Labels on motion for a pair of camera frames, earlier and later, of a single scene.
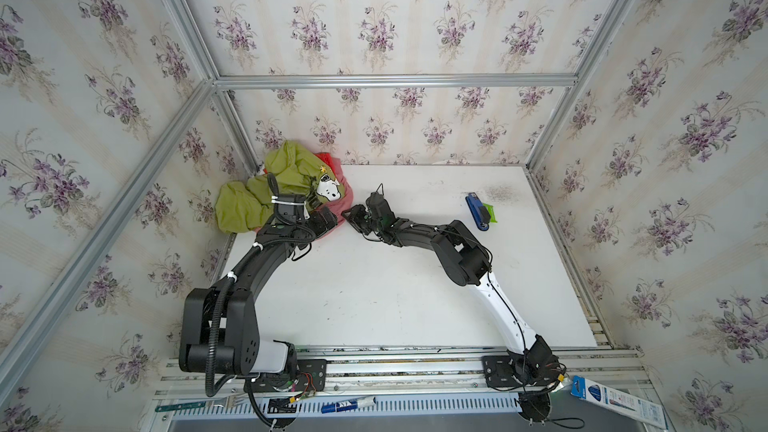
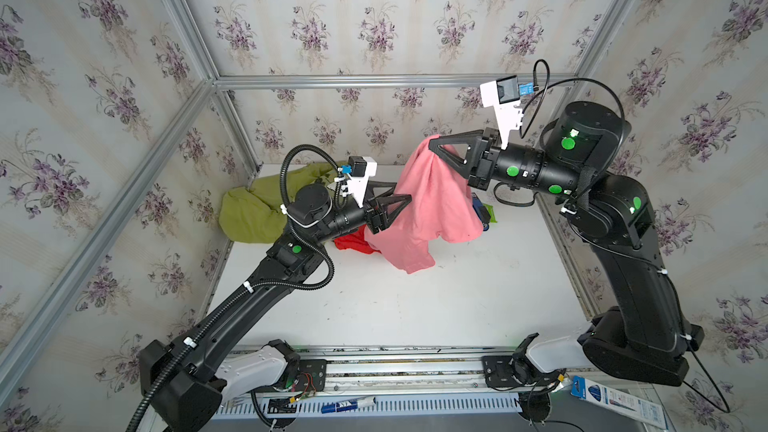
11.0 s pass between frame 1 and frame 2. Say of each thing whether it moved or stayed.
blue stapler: stayed
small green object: stayed
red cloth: moved
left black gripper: moved
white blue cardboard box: stayed
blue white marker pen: stayed
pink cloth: moved
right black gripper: moved
